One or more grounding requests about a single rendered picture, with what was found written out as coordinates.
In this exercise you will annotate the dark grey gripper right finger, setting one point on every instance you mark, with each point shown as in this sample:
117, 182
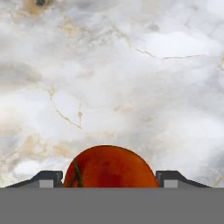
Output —
168, 176

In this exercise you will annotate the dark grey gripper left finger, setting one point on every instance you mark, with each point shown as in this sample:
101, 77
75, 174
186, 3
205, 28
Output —
50, 176

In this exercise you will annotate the red tomato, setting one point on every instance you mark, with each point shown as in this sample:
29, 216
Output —
110, 169

